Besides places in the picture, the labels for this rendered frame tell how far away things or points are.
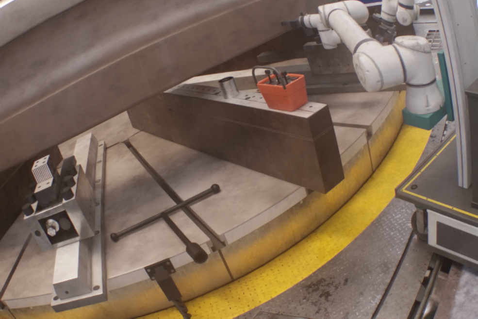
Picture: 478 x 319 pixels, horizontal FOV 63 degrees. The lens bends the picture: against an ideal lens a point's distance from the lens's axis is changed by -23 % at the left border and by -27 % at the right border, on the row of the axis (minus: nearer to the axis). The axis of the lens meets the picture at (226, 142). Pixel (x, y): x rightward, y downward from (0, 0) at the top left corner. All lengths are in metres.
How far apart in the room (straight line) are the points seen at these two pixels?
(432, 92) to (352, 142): 0.97
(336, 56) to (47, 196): 2.02
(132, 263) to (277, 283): 0.68
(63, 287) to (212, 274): 0.77
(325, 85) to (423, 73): 1.74
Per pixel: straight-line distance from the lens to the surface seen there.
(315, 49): 3.23
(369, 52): 1.70
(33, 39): 2.56
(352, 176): 2.69
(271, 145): 2.38
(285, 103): 2.16
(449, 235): 1.97
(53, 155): 4.05
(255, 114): 2.36
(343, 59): 3.18
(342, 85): 3.31
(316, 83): 3.43
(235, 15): 2.71
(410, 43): 1.70
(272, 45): 4.36
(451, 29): 1.72
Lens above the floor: 1.46
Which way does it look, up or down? 22 degrees down
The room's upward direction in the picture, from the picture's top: 20 degrees counter-clockwise
